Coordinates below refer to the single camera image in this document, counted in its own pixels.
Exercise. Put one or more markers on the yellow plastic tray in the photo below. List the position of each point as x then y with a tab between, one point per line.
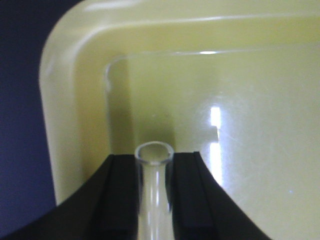
237	80

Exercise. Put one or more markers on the narrow glass test tube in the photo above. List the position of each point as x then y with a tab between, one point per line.
154	162

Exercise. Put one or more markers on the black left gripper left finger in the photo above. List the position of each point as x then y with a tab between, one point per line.
115	217

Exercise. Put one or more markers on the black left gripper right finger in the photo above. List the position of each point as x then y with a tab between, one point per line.
191	216

